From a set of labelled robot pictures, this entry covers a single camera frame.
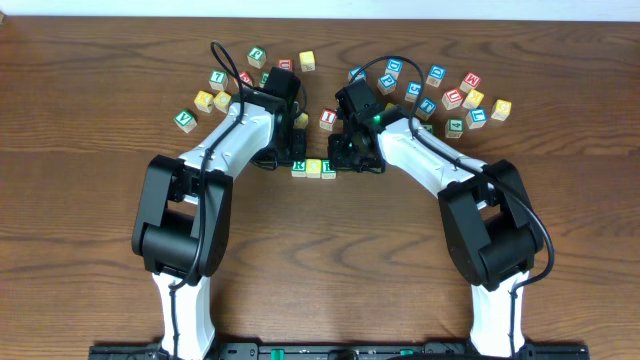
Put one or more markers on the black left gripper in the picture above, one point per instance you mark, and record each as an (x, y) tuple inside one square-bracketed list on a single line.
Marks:
[(296, 150)]

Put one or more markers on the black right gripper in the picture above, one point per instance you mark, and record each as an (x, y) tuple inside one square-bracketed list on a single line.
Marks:
[(334, 153)]

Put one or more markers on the green R block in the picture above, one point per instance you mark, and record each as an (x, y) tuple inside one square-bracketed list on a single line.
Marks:
[(298, 169)]

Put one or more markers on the green B block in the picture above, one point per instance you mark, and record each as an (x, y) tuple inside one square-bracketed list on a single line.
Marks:
[(327, 172)]

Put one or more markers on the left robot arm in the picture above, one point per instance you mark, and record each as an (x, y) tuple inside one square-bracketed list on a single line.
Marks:
[(183, 221)]

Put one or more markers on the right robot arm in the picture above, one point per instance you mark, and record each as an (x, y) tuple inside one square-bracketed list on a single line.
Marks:
[(491, 231)]

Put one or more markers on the yellow block lower centre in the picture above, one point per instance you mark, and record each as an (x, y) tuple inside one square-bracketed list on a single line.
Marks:
[(301, 121)]

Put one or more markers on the red I block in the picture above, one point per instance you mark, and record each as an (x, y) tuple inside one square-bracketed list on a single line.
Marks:
[(327, 119)]

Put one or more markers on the green Z block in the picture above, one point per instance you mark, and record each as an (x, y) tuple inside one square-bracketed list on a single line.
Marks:
[(263, 79)]

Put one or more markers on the blue P block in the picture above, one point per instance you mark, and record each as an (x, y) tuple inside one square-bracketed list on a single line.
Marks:
[(386, 84)]

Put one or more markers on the green j block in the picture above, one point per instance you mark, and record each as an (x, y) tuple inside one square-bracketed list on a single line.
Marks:
[(257, 57), (428, 128)]

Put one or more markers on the blue 2 block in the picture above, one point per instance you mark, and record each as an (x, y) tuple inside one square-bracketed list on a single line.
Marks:
[(356, 73)]

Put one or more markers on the yellow C block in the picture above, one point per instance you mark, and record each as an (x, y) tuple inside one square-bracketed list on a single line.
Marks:
[(222, 101)]

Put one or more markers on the blue T block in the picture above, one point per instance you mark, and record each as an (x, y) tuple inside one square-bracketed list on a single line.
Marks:
[(426, 109)]

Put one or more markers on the red U block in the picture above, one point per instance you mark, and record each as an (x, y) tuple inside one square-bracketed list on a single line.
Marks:
[(286, 64)]

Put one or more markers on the red E block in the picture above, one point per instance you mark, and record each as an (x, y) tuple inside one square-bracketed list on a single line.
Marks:
[(246, 78)]

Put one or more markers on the blue 5 block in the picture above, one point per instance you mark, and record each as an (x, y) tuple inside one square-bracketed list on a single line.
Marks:
[(413, 91)]

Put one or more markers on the blue D block upper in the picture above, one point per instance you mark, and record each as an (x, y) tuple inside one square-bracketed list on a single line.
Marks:
[(394, 67)]

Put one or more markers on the blue d block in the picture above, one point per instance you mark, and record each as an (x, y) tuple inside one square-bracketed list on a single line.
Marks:
[(435, 76), (394, 67)]

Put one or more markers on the yellow A block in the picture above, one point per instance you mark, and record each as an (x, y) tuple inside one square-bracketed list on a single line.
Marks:
[(204, 101)]

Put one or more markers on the green 7 block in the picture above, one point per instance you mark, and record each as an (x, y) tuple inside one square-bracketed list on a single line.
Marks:
[(218, 80)]

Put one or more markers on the green J block top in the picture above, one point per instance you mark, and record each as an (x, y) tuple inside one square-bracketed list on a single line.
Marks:
[(257, 57)]

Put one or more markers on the green 4 block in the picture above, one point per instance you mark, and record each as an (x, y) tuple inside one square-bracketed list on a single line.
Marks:
[(454, 128)]

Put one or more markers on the green V block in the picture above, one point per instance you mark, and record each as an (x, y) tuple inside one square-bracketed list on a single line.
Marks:
[(185, 120)]

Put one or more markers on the blue D block right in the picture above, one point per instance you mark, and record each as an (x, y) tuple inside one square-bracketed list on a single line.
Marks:
[(435, 76)]

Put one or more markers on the blue L block right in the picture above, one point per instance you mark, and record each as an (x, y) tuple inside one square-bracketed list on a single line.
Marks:
[(476, 118)]

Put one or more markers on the yellow top block right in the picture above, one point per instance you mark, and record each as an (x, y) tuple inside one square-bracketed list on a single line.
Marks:
[(473, 99)]

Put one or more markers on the red M block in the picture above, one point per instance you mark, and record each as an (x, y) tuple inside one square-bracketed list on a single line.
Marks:
[(469, 82)]

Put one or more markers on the yellow block far right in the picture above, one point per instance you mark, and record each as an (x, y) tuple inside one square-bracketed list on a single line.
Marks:
[(501, 110)]

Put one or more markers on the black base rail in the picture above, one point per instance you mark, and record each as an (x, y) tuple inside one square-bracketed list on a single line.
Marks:
[(430, 350)]

